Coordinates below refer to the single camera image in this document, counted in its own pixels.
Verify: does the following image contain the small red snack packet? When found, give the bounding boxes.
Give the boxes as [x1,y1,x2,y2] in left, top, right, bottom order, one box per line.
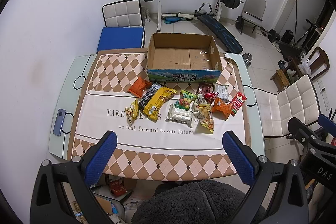
[203,91,219,105]

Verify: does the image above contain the pale green plum snack packet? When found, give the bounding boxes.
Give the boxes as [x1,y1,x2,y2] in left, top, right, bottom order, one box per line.
[191,93,208,113]

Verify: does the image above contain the yellow black noodle packet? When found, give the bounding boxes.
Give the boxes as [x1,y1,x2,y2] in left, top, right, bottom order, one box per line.
[138,83,177,122]

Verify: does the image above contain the orange snack packet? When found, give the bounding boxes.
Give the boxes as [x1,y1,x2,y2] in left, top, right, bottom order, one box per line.
[212,97,232,120]
[127,77,152,98]

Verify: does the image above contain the white padded chair right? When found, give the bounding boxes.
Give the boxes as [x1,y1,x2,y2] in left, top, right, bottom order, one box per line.
[255,75,321,138]

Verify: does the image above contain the small wooden stool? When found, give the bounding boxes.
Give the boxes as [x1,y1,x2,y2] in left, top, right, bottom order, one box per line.
[270,69,290,92]

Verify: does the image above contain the red crown spicy strip packet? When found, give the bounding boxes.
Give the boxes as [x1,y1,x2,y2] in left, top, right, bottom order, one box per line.
[230,92,247,117]

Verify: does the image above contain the brown wooden chair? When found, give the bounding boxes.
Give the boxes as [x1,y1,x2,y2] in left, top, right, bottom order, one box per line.
[308,47,330,81]

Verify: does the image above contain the red box under table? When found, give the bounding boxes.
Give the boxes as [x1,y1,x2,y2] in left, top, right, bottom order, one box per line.
[108,178,127,197]

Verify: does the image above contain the dark fleece clothing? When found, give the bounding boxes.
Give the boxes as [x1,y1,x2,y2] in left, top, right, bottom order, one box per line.
[131,180,245,223]

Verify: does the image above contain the yellow cracker snack bag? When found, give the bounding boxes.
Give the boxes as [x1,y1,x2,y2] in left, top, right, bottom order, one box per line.
[198,104,214,133]

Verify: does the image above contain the silver white snack packet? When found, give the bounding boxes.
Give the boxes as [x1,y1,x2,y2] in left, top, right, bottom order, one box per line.
[214,84,229,102]

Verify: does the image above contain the chrome dumbbell on floor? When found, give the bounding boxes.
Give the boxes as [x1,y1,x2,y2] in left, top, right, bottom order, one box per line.
[242,53,253,68]

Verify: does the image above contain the blue smartphone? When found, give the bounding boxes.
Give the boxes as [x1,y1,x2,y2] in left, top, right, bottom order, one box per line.
[53,109,66,136]

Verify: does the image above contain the white wafer snack packet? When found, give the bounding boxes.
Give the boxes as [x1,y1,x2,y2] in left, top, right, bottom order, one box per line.
[165,104,194,128]

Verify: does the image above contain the dark red snack packet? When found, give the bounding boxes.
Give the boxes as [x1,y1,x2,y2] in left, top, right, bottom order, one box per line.
[196,83,212,95]

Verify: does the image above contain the green candy bag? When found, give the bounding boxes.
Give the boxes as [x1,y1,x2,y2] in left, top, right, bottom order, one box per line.
[174,90,197,110]

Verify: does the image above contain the black weight bench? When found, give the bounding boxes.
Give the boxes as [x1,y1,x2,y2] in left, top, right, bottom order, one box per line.
[194,2,243,54]

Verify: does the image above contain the beige chair in background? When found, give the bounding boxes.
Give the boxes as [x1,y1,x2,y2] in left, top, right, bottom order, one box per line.
[241,0,266,31]

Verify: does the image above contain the small yellow snack packet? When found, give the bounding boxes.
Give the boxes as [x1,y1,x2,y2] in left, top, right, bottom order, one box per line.
[125,98,139,125]

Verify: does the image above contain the open cardboard milk box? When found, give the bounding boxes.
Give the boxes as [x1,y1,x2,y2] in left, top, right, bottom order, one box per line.
[146,32,223,83]

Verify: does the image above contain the white barbell rack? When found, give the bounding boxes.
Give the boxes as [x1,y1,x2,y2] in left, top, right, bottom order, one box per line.
[157,0,224,32]

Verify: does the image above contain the white chair with blue cushion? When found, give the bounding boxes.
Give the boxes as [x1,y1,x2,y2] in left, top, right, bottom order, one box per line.
[97,0,145,52]

